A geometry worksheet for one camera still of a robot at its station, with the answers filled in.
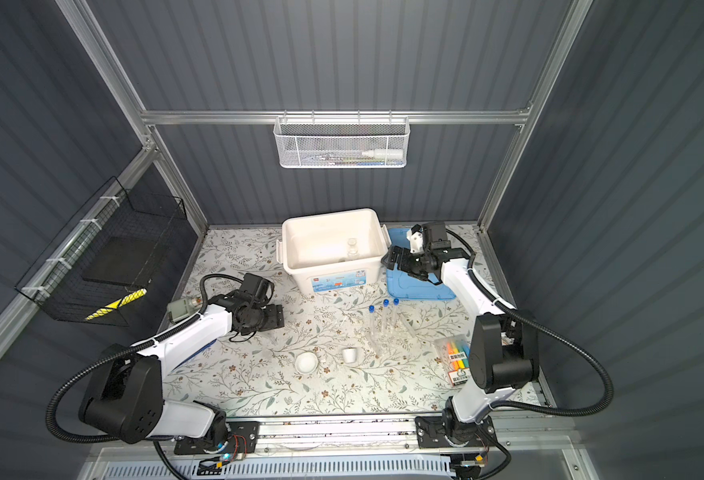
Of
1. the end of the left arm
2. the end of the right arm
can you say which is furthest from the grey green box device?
the end of the right arm

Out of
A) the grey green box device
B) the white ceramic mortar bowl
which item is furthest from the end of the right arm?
the grey green box device

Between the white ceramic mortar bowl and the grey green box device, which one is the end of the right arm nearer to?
the white ceramic mortar bowl

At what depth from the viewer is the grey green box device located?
0.91 meters

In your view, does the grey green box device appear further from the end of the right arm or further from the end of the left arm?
the end of the right arm

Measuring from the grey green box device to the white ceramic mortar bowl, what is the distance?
0.38m

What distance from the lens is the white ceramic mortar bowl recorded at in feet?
2.77

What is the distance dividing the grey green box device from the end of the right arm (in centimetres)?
64

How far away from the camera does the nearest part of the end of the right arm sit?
66 centimetres
